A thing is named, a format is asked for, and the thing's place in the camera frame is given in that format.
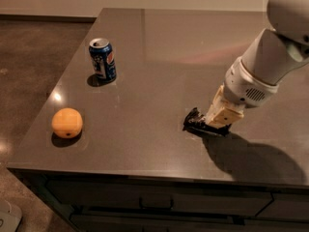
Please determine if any dark cabinet drawer front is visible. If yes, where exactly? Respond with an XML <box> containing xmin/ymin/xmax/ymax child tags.
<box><xmin>46</xmin><ymin>180</ymin><xmax>272</xmax><ymax>216</ymax></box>

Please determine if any blue pepsi soda can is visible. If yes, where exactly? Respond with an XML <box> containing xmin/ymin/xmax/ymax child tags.
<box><xmin>89</xmin><ymin>38</ymin><xmax>117</xmax><ymax>82</ymax></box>

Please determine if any orange fruit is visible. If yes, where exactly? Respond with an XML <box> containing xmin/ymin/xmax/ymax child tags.
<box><xmin>51</xmin><ymin>108</ymin><xmax>83</xmax><ymax>138</ymax></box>

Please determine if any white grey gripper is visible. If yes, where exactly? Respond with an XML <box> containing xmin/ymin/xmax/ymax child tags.
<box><xmin>206</xmin><ymin>57</ymin><xmax>279</xmax><ymax>129</ymax></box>

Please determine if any dark cabinet drawer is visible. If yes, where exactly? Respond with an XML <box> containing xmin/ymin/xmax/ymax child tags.
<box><xmin>258</xmin><ymin>193</ymin><xmax>309</xmax><ymax>221</ymax></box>
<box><xmin>46</xmin><ymin>180</ymin><xmax>272</xmax><ymax>216</ymax></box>

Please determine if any black drawer handle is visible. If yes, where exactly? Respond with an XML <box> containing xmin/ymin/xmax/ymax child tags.
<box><xmin>139</xmin><ymin>194</ymin><xmax>174</xmax><ymax>211</ymax></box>

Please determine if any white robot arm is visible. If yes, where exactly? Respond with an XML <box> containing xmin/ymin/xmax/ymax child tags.
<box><xmin>205</xmin><ymin>0</ymin><xmax>309</xmax><ymax>129</ymax></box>

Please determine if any dark right cabinet drawer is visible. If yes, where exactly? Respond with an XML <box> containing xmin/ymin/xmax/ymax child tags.
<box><xmin>258</xmin><ymin>193</ymin><xmax>309</xmax><ymax>221</ymax></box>

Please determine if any black rxbar chocolate wrapper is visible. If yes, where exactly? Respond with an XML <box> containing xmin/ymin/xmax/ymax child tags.
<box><xmin>183</xmin><ymin>107</ymin><xmax>231</xmax><ymax>136</ymax></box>

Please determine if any white object on floor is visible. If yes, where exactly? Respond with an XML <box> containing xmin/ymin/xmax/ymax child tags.
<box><xmin>0</xmin><ymin>199</ymin><xmax>22</xmax><ymax>232</ymax></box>

